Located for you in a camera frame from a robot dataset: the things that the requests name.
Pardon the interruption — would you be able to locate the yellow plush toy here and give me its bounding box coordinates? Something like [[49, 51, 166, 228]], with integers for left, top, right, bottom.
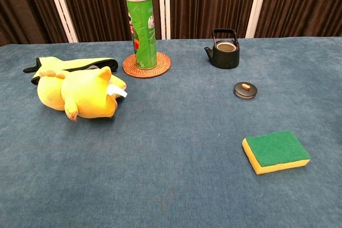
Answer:
[[36, 66, 128, 121]]

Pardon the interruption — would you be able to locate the round woven brown coaster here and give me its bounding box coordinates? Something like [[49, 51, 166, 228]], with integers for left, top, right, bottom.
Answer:
[[122, 51, 172, 78]]

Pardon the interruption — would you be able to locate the blue table cloth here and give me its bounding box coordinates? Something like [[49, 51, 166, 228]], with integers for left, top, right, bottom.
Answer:
[[0, 36, 342, 228]]

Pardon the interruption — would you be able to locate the green chips can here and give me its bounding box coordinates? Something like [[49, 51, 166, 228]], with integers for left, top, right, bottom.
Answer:
[[124, 0, 158, 70]]

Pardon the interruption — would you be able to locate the black teapot lid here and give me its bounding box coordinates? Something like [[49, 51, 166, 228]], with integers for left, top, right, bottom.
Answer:
[[234, 81, 258, 100]]

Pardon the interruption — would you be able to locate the green and yellow sponge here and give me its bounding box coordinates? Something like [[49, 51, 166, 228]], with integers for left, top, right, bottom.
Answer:
[[242, 130, 312, 175]]

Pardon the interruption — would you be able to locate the black teapot with handle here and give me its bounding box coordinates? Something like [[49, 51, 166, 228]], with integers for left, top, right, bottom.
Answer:
[[204, 28, 240, 69]]

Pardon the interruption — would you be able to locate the white partition frame post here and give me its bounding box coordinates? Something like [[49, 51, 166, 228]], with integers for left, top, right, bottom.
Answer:
[[245, 0, 271, 38], [43, 0, 79, 43], [158, 0, 171, 40]]

